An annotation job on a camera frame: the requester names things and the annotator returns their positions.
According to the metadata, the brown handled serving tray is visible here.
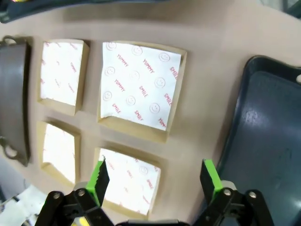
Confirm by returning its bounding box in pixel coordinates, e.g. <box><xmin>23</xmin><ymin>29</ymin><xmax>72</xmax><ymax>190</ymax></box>
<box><xmin>0</xmin><ymin>35</ymin><xmax>32</xmax><ymax>167</ymax></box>

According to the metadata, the brown cardboard box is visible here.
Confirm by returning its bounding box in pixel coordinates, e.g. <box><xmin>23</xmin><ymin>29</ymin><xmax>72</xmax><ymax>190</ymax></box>
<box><xmin>97</xmin><ymin>40</ymin><xmax>188</xmax><ymax>144</ymax></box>
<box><xmin>37</xmin><ymin>38</ymin><xmax>91</xmax><ymax>116</ymax></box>
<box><xmin>94</xmin><ymin>147</ymin><xmax>169</xmax><ymax>216</ymax></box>
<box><xmin>36</xmin><ymin>117</ymin><xmax>82</xmax><ymax>188</ymax></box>

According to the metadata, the white printed paper liner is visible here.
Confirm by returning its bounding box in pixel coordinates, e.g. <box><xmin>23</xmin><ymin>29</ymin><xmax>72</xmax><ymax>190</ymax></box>
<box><xmin>42</xmin><ymin>123</ymin><xmax>76</xmax><ymax>184</ymax></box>
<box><xmin>100</xmin><ymin>41</ymin><xmax>182</xmax><ymax>131</ymax></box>
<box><xmin>40</xmin><ymin>41</ymin><xmax>85</xmax><ymax>106</ymax></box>
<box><xmin>98</xmin><ymin>148</ymin><xmax>162</xmax><ymax>210</ymax></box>

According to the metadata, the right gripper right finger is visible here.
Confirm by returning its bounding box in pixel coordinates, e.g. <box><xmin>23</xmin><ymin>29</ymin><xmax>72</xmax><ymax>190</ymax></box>
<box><xmin>195</xmin><ymin>159</ymin><xmax>275</xmax><ymax>226</ymax></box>

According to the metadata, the black handled serving tray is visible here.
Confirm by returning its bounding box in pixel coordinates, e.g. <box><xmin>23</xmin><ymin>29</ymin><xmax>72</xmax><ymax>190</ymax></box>
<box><xmin>215</xmin><ymin>55</ymin><xmax>301</xmax><ymax>226</ymax></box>

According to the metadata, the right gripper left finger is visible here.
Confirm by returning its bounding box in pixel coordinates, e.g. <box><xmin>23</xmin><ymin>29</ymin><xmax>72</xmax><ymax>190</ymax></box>
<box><xmin>35</xmin><ymin>156</ymin><xmax>113</xmax><ymax>226</ymax></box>

